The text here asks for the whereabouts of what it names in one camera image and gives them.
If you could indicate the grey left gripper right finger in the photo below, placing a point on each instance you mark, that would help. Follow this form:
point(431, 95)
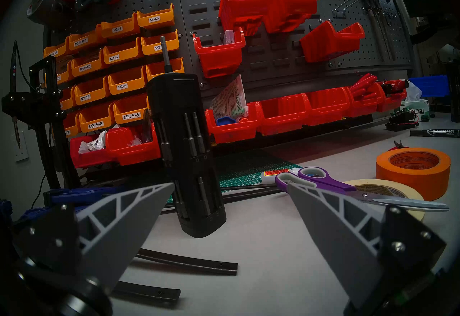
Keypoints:
point(341, 239)

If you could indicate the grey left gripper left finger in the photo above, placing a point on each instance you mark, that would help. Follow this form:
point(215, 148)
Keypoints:
point(107, 232)

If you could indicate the orange tape roll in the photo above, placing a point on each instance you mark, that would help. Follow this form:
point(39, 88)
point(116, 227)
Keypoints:
point(431, 186)

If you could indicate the beige masking tape roll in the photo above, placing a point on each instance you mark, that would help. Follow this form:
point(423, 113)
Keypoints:
point(391, 184)

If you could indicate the metal pegboard tape hook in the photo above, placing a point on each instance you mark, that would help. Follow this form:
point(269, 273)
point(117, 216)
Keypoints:
point(339, 13)

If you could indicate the blue bar clamp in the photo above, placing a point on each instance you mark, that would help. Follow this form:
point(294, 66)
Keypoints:
point(27, 213)
point(86, 195)

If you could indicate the black metal bar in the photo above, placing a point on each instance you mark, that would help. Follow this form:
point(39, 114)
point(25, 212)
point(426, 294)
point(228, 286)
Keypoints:
point(187, 263)
point(147, 292)

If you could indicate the red bin with crumpled paper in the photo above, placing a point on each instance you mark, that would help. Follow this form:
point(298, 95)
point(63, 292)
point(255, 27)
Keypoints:
point(90, 159)

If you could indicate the red bin with plastic bags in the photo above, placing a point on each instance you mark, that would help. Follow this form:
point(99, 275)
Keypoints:
point(129, 153)

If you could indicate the white glue tube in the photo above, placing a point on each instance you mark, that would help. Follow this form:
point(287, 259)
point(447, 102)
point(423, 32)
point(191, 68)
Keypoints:
point(275, 174)

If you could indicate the small blue clamp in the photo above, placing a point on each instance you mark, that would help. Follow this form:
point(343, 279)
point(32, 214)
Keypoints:
point(3, 207)

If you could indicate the yellow bin M2.5-6 label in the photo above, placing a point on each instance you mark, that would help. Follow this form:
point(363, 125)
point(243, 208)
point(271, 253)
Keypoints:
point(95, 121)

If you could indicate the yellow parts bin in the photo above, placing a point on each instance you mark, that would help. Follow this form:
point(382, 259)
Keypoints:
point(71, 126)
point(68, 101)
point(64, 76)

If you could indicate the green cutting mat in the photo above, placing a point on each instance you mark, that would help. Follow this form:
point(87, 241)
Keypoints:
point(248, 171)

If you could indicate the black screwdriver bit holder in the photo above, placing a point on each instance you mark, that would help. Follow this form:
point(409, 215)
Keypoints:
point(183, 139)

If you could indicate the yellow bin M2.5-5 label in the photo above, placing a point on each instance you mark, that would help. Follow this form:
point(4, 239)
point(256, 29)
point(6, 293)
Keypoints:
point(129, 112)

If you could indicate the red bin with red pliers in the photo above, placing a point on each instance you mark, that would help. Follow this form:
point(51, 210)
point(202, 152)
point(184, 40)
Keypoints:
point(366, 106)

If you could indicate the yellow bin M3-12 label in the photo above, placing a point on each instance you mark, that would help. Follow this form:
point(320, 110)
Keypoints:
point(90, 94)

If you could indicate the black permanent marker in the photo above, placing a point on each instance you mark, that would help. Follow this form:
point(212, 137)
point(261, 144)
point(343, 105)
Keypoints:
point(435, 132)

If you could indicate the red bin with markers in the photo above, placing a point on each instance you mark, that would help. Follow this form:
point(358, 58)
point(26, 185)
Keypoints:
point(393, 101)

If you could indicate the yellow bin M3-8 label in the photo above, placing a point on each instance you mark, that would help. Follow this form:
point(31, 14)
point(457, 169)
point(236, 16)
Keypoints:
point(125, 83)

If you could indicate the Kimtech tissue box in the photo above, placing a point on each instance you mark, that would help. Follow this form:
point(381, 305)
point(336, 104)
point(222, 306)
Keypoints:
point(418, 110)

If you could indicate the red bin with paper manual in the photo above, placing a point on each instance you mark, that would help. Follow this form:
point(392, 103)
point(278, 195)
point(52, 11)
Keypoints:
point(230, 133)

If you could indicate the small blue cap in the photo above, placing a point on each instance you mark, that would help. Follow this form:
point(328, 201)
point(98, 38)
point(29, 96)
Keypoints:
point(225, 121)

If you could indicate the red black marker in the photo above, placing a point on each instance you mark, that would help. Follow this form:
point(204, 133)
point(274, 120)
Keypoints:
point(395, 86)

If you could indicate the white tissue sheet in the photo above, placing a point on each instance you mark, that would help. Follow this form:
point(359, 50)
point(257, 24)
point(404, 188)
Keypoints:
point(413, 90)

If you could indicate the yellow bin M4X4X6 label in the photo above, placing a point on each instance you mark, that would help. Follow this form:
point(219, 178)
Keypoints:
point(86, 67)

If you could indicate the blue plastic bin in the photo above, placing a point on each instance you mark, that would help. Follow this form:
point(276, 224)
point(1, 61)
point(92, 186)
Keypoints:
point(431, 86)

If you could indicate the yellow bin M4-6 label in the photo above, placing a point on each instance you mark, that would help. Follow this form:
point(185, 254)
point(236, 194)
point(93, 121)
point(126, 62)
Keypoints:
point(120, 54)

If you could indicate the yellow bin M3-6 label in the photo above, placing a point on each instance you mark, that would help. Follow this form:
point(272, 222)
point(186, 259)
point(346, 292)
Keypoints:
point(176, 67)

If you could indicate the folded paper manual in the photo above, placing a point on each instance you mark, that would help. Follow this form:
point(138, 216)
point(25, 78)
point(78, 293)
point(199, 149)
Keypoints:
point(230, 99)

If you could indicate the yellow bin M3-4 label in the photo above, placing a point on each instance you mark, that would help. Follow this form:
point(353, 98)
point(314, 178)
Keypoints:
point(151, 47)

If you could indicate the yellow bin M3X8 BAD label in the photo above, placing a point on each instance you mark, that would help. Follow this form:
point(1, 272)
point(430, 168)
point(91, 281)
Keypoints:
point(84, 44)

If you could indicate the red bin with clear box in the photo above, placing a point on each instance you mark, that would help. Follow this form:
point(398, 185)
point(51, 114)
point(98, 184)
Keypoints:
point(219, 56)

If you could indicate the yellow bin M3X6 label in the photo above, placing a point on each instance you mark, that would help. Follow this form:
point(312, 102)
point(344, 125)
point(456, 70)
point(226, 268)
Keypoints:
point(154, 21)

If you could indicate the dark louvered panel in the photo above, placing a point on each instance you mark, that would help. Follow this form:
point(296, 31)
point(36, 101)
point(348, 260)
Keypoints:
point(205, 6)

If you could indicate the empty red hanging bin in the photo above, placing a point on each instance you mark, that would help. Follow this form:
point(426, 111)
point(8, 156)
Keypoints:
point(240, 9)

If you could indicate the white wall switch plate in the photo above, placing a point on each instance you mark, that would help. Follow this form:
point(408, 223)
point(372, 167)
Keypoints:
point(22, 153)

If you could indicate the metal tool holder rail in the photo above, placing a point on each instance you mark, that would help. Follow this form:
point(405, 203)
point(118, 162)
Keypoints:
point(390, 15)

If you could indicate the grey duct tape roll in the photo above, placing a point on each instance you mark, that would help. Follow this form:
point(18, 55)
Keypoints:
point(41, 8)

